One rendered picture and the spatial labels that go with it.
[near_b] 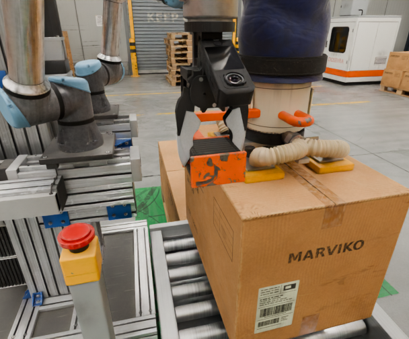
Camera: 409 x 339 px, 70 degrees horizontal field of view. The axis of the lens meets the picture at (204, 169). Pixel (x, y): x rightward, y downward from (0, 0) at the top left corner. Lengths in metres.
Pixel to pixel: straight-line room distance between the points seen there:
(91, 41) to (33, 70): 9.90
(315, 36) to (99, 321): 0.79
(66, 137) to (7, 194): 0.24
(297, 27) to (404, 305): 1.75
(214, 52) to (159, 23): 10.29
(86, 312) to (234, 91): 0.59
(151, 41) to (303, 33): 10.04
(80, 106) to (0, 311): 1.13
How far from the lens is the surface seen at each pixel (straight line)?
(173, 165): 2.06
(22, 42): 0.89
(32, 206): 1.04
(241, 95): 0.36
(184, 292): 1.16
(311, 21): 0.74
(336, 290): 0.84
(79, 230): 0.66
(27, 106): 0.96
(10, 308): 1.80
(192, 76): 0.43
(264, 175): 0.69
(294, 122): 0.70
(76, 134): 1.05
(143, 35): 10.65
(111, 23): 1.58
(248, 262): 0.64
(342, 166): 0.80
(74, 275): 0.68
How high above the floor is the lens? 1.41
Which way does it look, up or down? 26 degrees down
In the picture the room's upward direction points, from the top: straight up
